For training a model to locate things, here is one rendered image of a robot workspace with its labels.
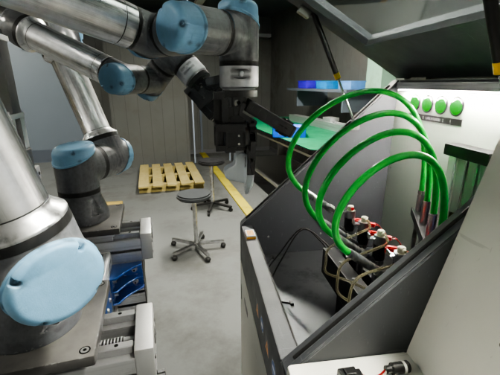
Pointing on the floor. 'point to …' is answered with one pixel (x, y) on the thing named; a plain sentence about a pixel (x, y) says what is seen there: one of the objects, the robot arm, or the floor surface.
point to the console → (466, 293)
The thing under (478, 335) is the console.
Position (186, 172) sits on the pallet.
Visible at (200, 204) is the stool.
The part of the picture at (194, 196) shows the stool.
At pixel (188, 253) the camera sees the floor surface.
